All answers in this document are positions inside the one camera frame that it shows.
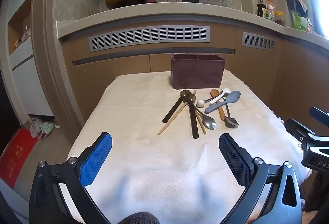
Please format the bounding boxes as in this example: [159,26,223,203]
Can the shovel-shaped metal spoon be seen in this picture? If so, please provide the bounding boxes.
[223,95,239,128]

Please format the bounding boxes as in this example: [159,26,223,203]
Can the brown wooden spoon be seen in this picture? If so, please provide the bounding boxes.
[210,89,225,121]

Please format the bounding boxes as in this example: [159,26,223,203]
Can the long grey vent grille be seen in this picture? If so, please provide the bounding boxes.
[88,26,211,53]

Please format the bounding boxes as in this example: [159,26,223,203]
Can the blue-grey rice paddle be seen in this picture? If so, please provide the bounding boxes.
[205,90,241,114]

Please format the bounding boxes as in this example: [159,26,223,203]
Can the dark translucent plastic spoon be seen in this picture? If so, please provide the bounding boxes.
[162,89,191,124]
[185,93,199,139]

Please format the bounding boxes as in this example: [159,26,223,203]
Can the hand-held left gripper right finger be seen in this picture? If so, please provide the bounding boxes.
[218,133,302,224]

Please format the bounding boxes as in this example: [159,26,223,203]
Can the clear bottle with orange cap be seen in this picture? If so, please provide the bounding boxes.
[266,0,274,21]

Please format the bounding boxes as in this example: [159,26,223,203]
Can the green packet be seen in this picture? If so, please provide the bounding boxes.
[293,13,313,32]

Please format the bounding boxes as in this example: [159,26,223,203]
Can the white ball-head utensil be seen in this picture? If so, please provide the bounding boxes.
[197,97,214,108]

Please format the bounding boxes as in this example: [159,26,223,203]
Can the maroon plastic utensil holder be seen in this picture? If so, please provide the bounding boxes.
[171,54,226,90]

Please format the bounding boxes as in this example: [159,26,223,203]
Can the dark knit cloth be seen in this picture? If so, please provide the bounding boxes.
[119,212,161,224]

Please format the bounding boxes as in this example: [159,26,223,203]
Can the white ceramic spoon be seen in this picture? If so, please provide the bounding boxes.
[209,88,231,105]

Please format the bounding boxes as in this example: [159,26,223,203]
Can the dark sauce bottle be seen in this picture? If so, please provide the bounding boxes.
[257,3,268,19]

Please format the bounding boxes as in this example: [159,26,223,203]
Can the beige stone countertop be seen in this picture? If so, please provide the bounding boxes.
[56,2,329,40]

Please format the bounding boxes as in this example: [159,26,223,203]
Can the red floor mat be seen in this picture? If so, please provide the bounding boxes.
[0,127,39,183]

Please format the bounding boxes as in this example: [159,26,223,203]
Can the pile of clothes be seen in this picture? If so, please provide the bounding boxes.
[29,116,59,141]

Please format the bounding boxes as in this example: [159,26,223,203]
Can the short grey vent grille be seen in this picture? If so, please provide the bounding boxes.
[242,32,275,52]

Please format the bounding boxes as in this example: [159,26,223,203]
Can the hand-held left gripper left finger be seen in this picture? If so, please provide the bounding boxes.
[29,132,114,224]

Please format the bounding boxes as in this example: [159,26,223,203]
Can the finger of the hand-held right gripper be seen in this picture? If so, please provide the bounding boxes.
[309,107,329,127]
[285,118,317,148]

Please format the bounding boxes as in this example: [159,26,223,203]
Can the small items in wall niche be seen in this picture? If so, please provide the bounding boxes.
[13,24,32,50]

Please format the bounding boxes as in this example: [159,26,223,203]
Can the white tablecloth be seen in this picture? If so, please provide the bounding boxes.
[65,69,306,224]

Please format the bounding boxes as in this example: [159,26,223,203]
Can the red jar with yellow lid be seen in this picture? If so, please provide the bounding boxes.
[273,11,285,26]

